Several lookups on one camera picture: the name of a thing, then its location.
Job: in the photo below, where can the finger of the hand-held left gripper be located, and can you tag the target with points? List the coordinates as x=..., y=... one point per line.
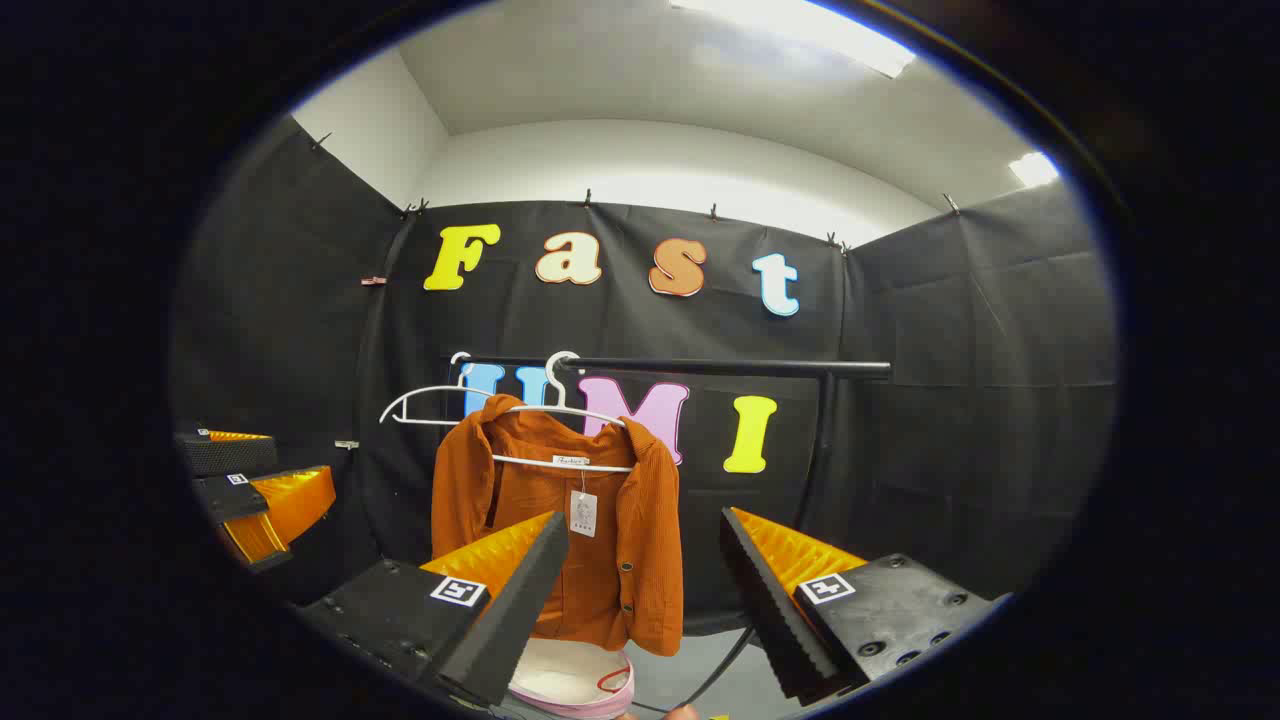
x=290, y=505
x=235, y=455

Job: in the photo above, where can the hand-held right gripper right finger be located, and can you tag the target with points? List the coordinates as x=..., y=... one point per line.
x=765, y=610

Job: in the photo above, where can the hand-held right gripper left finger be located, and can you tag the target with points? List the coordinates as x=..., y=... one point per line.
x=520, y=610

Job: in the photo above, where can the white plastic hanger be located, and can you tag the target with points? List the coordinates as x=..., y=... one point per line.
x=430, y=389
x=520, y=460

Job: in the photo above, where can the black clothes rack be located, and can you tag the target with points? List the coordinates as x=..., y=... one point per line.
x=720, y=367

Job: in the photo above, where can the black backdrop cloth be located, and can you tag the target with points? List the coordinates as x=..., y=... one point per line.
x=900, y=450

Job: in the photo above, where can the small ceiling light panel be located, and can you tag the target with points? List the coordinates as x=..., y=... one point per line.
x=1034, y=170

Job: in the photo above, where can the long ceiling light panel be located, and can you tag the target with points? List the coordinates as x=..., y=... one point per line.
x=800, y=30

